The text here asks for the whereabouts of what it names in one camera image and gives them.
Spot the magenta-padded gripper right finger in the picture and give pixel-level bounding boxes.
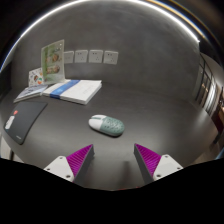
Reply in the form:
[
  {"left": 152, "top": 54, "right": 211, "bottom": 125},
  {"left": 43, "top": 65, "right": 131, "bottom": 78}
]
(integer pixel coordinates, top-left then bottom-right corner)
[{"left": 133, "top": 143, "right": 184, "bottom": 186}]

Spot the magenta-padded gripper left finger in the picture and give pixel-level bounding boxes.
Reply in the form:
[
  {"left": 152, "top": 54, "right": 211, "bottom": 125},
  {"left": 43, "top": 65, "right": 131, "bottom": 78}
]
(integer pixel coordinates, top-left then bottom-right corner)
[{"left": 43, "top": 143, "right": 96, "bottom": 184}]

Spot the white and green computer mouse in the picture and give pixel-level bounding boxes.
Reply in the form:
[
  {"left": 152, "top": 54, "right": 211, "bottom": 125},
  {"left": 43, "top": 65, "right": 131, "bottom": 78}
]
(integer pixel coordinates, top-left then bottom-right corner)
[{"left": 88, "top": 114, "right": 126, "bottom": 138}]

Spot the white book with blue band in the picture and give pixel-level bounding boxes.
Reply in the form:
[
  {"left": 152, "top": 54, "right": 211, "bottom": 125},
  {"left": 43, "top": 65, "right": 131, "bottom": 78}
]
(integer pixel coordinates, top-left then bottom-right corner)
[{"left": 42, "top": 78, "right": 103, "bottom": 106}]

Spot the thin grey booklet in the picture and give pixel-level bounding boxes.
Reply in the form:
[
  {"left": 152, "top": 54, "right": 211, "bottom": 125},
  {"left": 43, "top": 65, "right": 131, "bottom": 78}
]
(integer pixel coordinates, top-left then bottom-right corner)
[{"left": 13, "top": 84, "right": 49, "bottom": 104}]

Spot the dark-framed glass partition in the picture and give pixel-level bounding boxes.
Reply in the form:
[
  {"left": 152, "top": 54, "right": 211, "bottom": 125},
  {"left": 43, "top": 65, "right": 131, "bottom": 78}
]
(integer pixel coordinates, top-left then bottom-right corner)
[{"left": 191, "top": 53, "right": 224, "bottom": 144}]

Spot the small white colourful card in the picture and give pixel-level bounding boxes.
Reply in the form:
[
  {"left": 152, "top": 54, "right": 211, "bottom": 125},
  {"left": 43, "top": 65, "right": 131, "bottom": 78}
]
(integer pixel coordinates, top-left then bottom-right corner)
[{"left": 27, "top": 67, "right": 45, "bottom": 88}]

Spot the green printed leaflet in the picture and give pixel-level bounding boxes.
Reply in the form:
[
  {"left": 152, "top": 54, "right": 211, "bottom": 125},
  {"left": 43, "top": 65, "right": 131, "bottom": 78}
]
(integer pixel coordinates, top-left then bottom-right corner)
[{"left": 40, "top": 39, "right": 66, "bottom": 85}]

